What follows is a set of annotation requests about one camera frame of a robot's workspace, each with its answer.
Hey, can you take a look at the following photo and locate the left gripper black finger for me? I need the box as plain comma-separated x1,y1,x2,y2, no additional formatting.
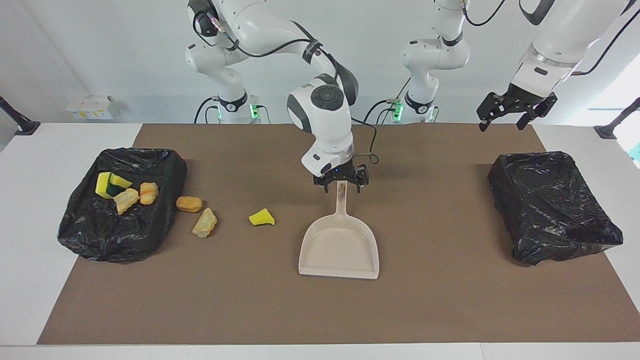
516,93,559,132
476,93,506,133

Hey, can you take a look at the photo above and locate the yellow sponge with green pad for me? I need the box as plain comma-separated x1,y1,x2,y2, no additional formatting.
95,171,127,200

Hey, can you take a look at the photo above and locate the white box with yellow labels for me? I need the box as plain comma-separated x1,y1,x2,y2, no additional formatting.
65,95,121,121

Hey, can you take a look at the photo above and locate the black right arm base cable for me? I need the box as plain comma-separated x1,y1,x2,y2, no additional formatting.
194,96,221,124

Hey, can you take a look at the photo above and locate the beige foam chunk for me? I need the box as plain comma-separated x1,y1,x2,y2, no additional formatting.
139,182,160,206
192,207,218,239
113,188,141,216

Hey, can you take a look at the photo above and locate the black camera stand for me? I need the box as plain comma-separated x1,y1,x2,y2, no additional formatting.
593,96,640,140
0,95,42,137

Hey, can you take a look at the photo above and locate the black arm base cable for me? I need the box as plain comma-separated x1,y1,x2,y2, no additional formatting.
362,97,401,125
194,96,221,124

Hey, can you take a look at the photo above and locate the small yellow sponge wedge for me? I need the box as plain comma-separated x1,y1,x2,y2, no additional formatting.
248,208,276,227

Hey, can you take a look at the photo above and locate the beige plastic dustpan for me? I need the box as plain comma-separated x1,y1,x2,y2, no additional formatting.
298,181,380,280

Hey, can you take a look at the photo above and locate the bin lined with black bag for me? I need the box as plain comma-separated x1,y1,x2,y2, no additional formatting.
57,147,188,263
487,151,624,266

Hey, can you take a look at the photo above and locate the brown table mat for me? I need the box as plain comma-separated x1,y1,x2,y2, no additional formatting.
37,123,640,346

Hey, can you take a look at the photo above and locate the orange-brown bread roll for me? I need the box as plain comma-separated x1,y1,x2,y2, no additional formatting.
176,196,204,214

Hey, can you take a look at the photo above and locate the black left arm base cable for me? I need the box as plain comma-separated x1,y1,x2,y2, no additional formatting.
362,97,401,125

